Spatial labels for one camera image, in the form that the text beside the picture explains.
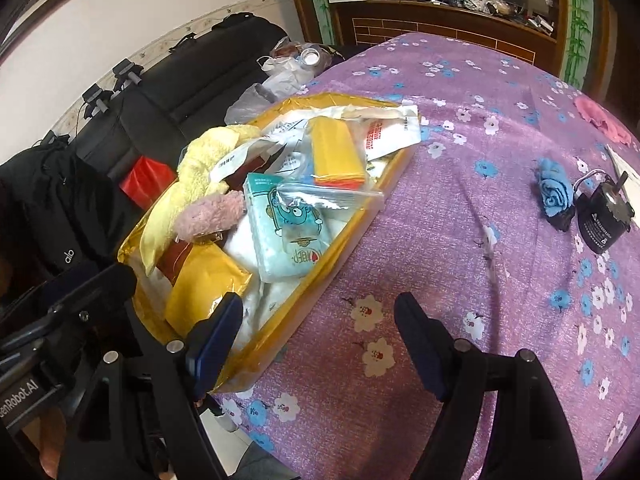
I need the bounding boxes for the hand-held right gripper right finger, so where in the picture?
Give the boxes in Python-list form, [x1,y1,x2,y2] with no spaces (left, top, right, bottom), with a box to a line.
[394,291,585,480]

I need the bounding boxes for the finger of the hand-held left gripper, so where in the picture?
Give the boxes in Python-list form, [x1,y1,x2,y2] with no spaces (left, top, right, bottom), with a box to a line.
[46,262,138,327]

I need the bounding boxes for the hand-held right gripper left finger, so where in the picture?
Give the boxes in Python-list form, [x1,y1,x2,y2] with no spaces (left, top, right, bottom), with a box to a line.
[59,291,245,480]

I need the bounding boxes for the yellow padded envelope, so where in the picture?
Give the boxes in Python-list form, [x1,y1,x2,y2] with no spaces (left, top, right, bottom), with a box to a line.
[165,242,253,341]

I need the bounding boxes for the yellow-taped foam box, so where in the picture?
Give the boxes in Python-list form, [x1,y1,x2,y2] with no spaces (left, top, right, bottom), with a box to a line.
[117,92,421,393]

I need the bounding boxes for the blue cartoon tissue pack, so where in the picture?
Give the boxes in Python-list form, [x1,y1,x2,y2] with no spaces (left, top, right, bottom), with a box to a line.
[243,172,333,283]

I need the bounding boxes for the pink fuzzy sock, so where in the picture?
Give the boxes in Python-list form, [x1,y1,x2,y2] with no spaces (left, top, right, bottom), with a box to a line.
[175,192,246,238]

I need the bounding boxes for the yellow towel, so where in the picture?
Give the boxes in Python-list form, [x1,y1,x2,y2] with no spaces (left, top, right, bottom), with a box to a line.
[140,125,263,276]

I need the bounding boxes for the white packet with red print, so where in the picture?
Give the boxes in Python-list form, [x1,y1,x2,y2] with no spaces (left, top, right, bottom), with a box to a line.
[345,105,421,161]

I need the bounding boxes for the purple floral tablecloth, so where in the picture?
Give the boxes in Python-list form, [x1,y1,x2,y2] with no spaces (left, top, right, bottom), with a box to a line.
[210,32,640,480]

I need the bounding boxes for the red bag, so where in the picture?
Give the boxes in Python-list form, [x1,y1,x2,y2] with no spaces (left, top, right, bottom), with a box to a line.
[119,155,178,211]

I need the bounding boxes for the person's grey trousers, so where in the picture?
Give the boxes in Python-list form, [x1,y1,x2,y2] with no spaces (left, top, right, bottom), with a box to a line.
[220,447,306,480]

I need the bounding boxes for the clear zip bag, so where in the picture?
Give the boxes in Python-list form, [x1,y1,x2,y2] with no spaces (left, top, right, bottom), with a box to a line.
[275,180,386,261]

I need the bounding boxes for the small white packet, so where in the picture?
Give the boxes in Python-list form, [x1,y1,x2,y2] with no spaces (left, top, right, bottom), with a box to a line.
[209,132,301,183]

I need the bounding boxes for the blue rolled cloth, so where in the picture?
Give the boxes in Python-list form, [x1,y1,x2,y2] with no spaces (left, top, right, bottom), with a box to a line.
[535,156,576,233]

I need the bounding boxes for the yellow cloth pack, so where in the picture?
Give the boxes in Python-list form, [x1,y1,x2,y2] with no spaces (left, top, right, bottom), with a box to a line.
[306,116,370,190]

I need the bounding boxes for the black padlock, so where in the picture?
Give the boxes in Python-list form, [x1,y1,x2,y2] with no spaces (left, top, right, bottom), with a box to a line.
[572,169,638,256]

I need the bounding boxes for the black sofa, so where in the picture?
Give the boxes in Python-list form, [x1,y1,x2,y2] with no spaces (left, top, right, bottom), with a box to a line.
[0,10,361,281]

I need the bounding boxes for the clear plastic bag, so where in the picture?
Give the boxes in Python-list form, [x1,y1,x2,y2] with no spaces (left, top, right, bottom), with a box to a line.
[224,82,281,126]

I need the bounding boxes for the white plastic bag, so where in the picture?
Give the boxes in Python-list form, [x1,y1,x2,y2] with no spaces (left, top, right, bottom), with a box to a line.
[257,40,336,93]

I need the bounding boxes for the white paper sheet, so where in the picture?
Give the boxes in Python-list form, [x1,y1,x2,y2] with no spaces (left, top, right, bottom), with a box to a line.
[602,144,640,196]

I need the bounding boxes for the pink cloth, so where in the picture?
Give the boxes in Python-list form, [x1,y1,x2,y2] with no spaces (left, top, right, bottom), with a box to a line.
[574,96,635,147]

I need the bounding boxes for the wooden cabinet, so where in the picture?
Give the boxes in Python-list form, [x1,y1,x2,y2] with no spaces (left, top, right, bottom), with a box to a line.
[282,0,618,91]

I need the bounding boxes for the pile of cabinet clutter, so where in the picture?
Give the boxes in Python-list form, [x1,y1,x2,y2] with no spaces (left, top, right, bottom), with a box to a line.
[375,0,556,31]

